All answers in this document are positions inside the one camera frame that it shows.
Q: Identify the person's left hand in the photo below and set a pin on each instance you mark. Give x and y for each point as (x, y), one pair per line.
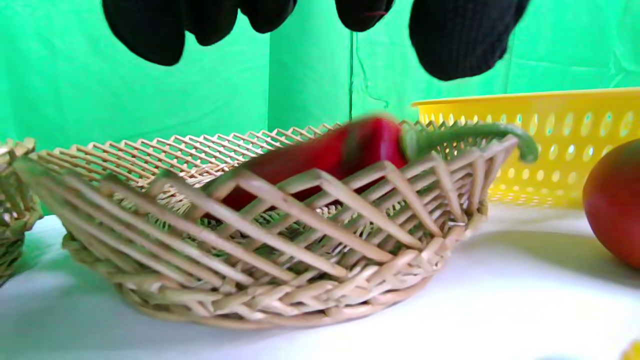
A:
(460, 35)

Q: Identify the yellow plastic basket container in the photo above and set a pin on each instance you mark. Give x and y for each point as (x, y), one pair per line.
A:
(565, 110)

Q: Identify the red chili pepper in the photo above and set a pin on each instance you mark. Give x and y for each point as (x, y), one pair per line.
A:
(350, 147)

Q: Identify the red tomato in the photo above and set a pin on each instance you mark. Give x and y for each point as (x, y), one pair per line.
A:
(617, 205)

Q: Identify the round wicker basket container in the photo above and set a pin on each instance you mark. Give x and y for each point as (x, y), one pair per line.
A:
(250, 295)

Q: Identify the yellow corn piece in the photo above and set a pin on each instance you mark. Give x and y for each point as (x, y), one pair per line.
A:
(632, 352)

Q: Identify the oval wicker basket container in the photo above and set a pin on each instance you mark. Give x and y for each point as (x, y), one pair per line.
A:
(15, 215)

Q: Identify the green backdrop cloth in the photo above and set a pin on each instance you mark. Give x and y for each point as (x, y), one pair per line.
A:
(100, 100)

